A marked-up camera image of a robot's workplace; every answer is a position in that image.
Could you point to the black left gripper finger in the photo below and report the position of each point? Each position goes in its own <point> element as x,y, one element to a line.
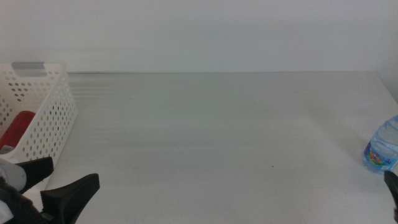
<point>38,169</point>
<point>68,199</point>

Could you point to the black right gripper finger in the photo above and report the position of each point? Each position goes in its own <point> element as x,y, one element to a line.
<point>393,189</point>

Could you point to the red drink can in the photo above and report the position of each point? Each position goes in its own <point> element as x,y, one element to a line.
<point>18,130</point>

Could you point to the blue-capped water bottle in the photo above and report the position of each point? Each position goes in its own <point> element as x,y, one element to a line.
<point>384,146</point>

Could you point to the white perforated plastic basket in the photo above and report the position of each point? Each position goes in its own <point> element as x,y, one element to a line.
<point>53,124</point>

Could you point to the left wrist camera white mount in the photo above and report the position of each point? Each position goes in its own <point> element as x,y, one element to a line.
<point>12,174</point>

